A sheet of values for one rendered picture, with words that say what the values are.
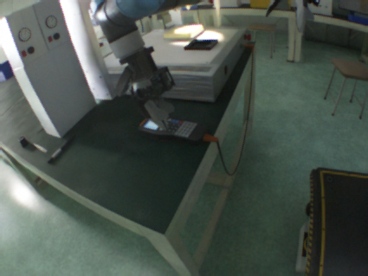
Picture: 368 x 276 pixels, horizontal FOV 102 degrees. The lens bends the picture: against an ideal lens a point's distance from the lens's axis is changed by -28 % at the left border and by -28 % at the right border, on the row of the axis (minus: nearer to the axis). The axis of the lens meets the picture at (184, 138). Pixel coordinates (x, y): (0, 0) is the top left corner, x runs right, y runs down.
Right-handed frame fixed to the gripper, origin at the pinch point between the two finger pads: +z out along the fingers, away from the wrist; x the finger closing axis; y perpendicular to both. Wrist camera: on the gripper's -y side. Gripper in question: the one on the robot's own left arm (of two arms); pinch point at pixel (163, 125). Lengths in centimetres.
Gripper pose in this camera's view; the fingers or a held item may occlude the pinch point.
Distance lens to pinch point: 55.8
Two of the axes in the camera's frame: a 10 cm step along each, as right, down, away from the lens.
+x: 4.6, -6.4, 6.1
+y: 8.0, 0.1, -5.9
